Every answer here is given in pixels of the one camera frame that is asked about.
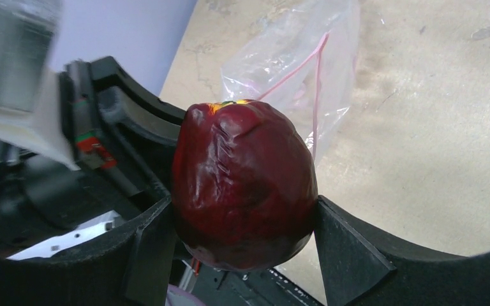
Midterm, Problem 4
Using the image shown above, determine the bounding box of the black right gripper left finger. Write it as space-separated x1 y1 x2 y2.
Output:
0 198 176 305

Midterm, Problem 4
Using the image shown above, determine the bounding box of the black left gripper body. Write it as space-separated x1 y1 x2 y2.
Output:
0 56 184 258

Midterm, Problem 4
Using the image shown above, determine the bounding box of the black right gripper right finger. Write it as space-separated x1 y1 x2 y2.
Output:
315 196 490 305

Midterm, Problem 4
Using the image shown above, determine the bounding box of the dark red toy apple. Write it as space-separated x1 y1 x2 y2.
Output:
171 100 318 272

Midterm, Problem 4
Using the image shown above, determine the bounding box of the clear zip top bag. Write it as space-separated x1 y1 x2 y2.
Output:
221 1 360 163

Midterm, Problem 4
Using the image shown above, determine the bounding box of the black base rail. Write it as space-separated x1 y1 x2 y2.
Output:
167 260 322 305

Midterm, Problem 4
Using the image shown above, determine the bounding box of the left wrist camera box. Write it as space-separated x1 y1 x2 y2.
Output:
0 1 78 170

